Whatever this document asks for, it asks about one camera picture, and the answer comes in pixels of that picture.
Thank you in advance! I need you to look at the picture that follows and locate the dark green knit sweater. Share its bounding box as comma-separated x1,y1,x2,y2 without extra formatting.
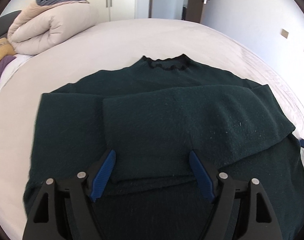
23,55,304,239

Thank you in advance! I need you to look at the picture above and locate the dark grey padded headboard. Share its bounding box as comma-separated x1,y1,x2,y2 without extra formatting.
0,10,21,39

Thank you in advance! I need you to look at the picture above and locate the yellow patterned cushion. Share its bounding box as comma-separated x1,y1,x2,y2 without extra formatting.
0,38,16,61

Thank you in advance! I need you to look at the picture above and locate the white pillow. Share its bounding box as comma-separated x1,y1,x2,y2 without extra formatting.
0,54,33,92

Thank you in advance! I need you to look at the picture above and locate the wall socket plate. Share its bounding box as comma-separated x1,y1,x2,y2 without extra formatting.
281,29,289,38

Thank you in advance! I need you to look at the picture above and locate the folded beige duvet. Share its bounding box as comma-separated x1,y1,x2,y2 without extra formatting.
7,0,99,55

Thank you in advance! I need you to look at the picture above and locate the dark brown door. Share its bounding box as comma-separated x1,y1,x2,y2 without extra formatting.
185,0,207,23

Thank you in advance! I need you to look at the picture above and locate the white bed sheet mattress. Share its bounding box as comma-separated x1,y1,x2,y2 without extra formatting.
0,19,304,239

